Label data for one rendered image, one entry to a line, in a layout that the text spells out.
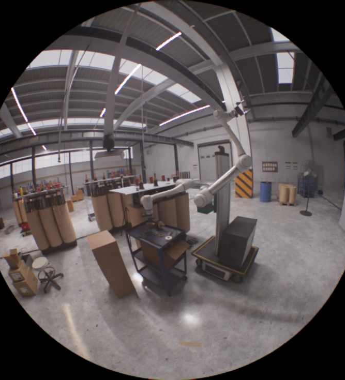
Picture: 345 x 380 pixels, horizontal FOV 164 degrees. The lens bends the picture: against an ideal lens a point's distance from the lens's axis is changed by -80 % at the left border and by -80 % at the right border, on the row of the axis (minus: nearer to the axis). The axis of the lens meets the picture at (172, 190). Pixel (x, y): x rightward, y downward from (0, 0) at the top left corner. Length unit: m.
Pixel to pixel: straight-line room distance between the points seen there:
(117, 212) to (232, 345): 3.52
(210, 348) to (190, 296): 0.81
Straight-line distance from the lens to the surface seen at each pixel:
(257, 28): 10.57
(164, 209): 2.11
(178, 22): 7.23
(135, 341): 1.68
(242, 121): 6.79
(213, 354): 1.61
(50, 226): 3.36
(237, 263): 1.70
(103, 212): 3.29
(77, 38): 3.69
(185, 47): 10.07
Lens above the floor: 1.59
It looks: 9 degrees down
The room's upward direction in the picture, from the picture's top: 5 degrees counter-clockwise
